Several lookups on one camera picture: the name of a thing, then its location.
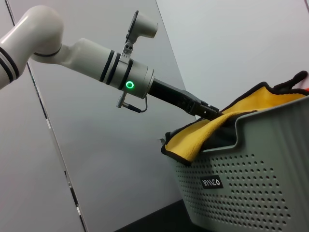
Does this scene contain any black tablecloth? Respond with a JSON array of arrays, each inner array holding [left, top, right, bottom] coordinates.
[[113, 199, 194, 232]]

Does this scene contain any grey perforated plastic storage box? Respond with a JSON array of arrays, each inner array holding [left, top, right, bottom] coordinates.
[[158, 95, 309, 232]]

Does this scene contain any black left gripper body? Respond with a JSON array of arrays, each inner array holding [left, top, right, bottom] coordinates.
[[147, 77, 209, 117]]

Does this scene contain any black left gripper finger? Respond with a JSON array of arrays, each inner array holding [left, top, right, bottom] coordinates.
[[200, 101, 222, 114], [194, 110, 219, 120]]

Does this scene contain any left wrist camera housing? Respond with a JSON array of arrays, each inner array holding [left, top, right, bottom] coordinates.
[[122, 10, 159, 64]]

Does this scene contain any yellow towel with black trim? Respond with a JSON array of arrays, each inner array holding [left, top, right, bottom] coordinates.
[[161, 70, 309, 166]]

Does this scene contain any left gripper cable with plugs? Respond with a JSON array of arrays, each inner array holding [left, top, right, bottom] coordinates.
[[115, 93, 148, 114]]

